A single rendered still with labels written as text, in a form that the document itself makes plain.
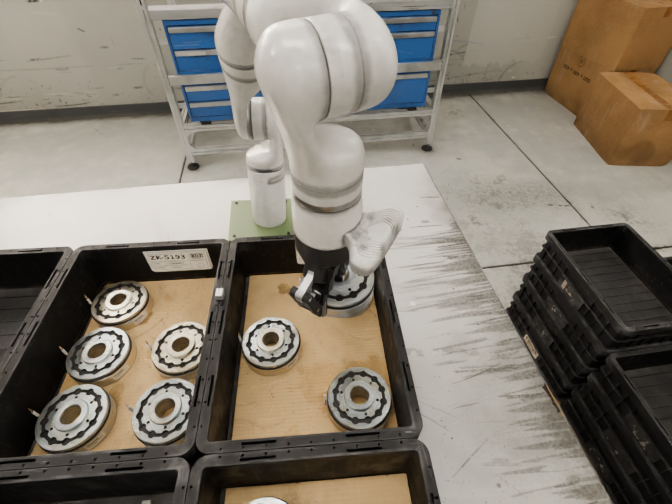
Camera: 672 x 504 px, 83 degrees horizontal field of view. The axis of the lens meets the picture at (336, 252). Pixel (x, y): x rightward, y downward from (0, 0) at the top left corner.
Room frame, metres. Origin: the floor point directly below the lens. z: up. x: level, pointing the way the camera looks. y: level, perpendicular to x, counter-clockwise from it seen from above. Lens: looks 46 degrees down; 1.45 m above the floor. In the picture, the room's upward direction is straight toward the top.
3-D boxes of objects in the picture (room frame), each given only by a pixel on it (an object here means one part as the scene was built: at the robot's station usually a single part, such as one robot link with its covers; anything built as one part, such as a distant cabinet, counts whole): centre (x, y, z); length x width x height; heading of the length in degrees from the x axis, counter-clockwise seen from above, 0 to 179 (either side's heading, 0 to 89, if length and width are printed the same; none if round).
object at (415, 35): (2.40, -0.24, 0.60); 0.72 x 0.03 x 0.56; 98
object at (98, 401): (0.22, 0.41, 0.86); 0.10 x 0.10 x 0.01
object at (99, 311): (0.44, 0.42, 0.86); 0.10 x 0.10 x 0.01
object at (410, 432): (0.36, 0.05, 0.92); 0.40 x 0.30 x 0.02; 4
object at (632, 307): (0.76, -0.88, 0.37); 0.40 x 0.30 x 0.45; 8
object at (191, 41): (2.28, 0.55, 0.60); 0.72 x 0.03 x 0.56; 98
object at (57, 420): (0.22, 0.41, 0.86); 0.05 x 0.05 x 0.01
